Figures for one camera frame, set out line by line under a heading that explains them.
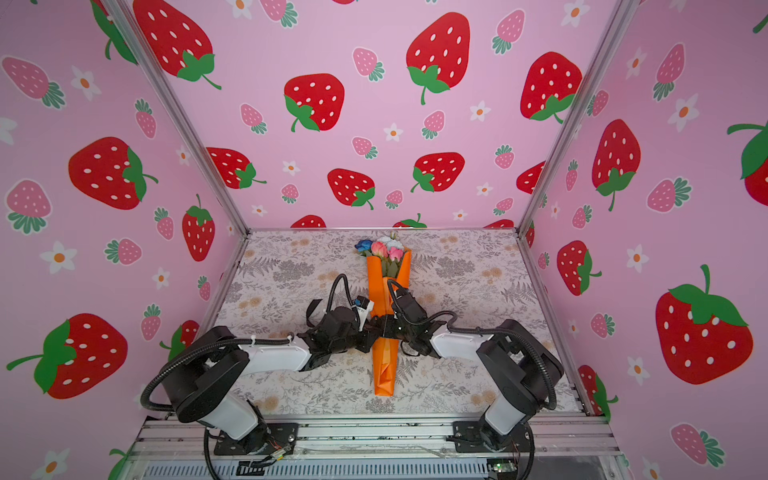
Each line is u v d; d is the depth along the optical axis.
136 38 0.72
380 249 1.07
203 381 0.45
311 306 0.98
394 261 1.04
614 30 0.71
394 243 1.10
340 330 0.70
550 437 0.76
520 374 0.45
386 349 0.84
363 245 1.11
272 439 0.73
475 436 0.73
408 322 0.69
